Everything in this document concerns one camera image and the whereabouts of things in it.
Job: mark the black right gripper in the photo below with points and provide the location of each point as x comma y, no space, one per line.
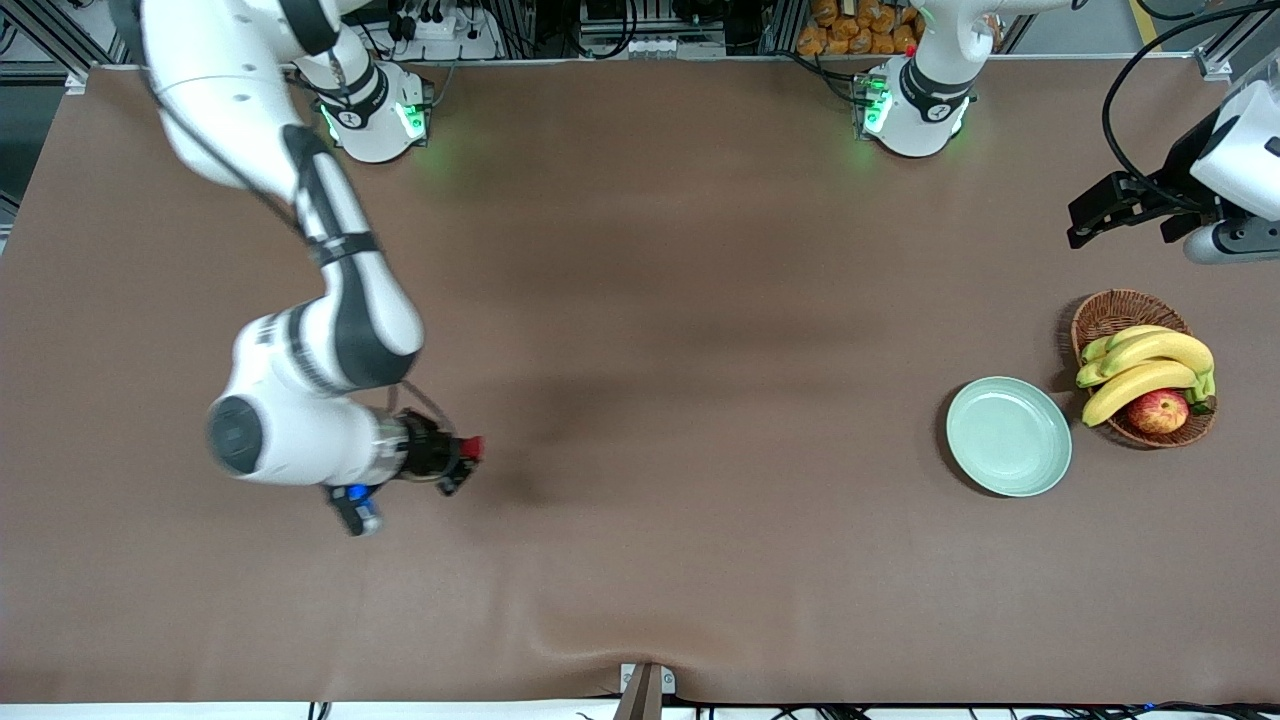
428,449

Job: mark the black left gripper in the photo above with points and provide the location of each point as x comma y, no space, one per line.
1176,181

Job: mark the red toy strawberry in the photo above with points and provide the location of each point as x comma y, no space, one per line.
471,447

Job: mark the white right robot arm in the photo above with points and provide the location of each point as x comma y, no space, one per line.
290,440

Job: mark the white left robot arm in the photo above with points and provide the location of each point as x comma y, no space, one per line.
925,100

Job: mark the pale green plate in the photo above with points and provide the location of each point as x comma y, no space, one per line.
1008,436

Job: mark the brown wicker basket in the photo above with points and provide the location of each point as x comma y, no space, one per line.
1105,315

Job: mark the small green-tipped banana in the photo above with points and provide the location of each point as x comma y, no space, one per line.
1110,342

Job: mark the yellow banana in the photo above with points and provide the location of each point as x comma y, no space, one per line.
1140,385
1160,345

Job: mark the red apple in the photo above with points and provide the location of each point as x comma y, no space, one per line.
1157,412

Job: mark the brown table cover cloth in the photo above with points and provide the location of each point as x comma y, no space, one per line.
640,250

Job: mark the orange bread roll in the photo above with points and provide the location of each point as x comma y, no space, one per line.
810,40
838,43
862,40
824,10
905,36
884,42

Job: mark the white power strip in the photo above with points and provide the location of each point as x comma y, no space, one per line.
450,45

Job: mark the white connector strip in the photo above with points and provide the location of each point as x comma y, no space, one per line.
650,46

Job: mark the aluminium frame strut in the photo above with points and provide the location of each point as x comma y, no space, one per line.
75,80
1213,62

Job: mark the metal table bracket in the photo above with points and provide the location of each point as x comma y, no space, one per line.
645,695

